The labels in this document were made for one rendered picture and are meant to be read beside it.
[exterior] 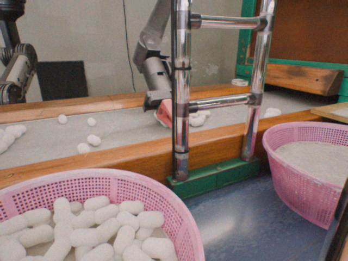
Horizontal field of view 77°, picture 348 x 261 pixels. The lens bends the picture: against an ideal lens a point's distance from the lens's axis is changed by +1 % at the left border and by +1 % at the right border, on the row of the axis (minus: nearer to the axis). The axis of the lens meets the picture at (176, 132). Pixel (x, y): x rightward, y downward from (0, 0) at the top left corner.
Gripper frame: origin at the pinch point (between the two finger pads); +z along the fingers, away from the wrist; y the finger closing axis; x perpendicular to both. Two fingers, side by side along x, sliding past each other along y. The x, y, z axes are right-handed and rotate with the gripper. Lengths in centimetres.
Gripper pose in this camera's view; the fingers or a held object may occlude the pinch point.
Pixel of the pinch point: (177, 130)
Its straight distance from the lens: 48.8
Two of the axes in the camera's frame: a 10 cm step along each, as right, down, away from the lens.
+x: -2.8, 4.8, 8.3
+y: 9.0, -1.7, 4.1
